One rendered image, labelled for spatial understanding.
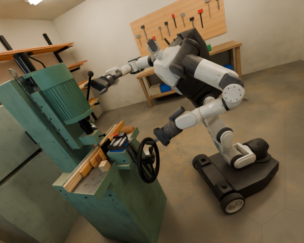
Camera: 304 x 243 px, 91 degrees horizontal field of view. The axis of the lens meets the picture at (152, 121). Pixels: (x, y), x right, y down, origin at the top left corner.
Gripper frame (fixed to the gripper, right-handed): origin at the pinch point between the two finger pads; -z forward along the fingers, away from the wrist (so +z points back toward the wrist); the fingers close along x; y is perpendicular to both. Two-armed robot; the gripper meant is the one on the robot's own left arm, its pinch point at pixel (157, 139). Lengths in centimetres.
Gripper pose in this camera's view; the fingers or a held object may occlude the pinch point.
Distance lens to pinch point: 92.6
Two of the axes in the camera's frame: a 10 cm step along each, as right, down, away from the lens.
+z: 6.1, -5.3, -5.9
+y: -4.7, 3.6, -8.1
